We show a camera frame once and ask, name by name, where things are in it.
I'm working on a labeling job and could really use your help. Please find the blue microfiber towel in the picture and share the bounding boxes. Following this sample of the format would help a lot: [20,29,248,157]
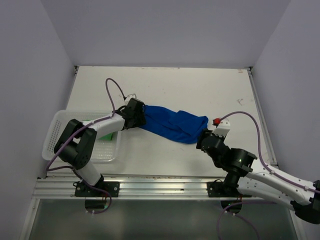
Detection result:
[141,105,209,144]

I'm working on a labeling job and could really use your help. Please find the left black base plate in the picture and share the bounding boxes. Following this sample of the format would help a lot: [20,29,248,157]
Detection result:
[72,181,120,198]

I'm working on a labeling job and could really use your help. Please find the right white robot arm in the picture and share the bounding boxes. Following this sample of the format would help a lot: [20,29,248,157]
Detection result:
[196,128,320,225]

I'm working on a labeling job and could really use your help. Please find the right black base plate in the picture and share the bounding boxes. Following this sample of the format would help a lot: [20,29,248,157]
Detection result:
[206,181,240,198]

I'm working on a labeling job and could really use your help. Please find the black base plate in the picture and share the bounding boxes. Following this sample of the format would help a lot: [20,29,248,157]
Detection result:
[206,181,240,198]
[72,181,120,198]

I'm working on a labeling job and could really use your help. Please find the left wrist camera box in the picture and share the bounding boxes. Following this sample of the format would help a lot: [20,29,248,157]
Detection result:
[124,93,137,103]

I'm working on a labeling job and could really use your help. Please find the aluminium mounting rail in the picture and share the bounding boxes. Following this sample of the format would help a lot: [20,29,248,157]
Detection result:
[32,176,228,200]

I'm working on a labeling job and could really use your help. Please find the clear plastic basket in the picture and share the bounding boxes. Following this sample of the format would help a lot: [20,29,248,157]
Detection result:
[41,110,122,164]

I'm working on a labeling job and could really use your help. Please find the green microfiber towel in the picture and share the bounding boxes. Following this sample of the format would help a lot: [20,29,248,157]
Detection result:
[81,119,117,141]

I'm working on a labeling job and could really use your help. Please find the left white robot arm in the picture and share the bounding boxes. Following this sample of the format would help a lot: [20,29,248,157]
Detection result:
[53,98,146,197]

